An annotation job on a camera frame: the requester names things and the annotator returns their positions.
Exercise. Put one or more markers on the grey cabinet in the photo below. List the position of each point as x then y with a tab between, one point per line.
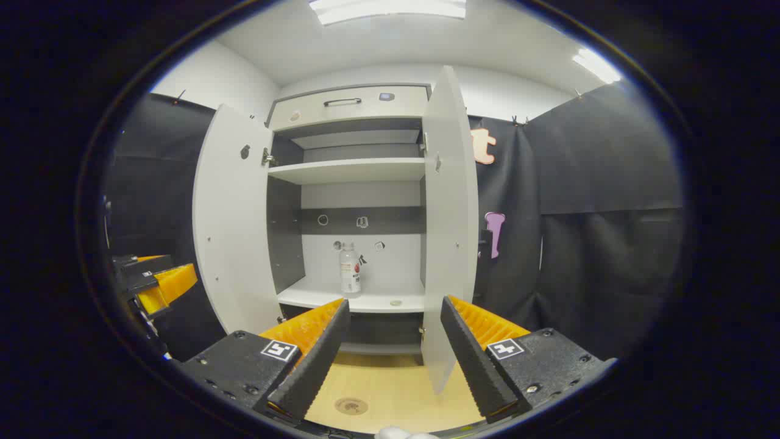
286	231

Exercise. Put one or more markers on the large ceiling light panel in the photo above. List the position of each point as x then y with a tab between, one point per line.
390	9

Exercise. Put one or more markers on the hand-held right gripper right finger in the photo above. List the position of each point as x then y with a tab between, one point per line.
475	366

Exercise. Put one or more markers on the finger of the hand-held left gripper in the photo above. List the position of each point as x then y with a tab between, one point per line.
170	283

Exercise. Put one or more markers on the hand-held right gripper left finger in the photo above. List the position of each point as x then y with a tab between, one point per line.
317	366

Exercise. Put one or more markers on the small ceiling light panel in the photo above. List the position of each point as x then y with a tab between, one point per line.
596	66

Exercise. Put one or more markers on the grey cabinet door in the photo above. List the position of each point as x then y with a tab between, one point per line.
234	231
450	213

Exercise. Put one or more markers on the grey cabinet drawer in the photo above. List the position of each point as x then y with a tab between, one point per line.
365	113

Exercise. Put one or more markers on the black backdrop cloth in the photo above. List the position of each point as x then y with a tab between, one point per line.
597	262

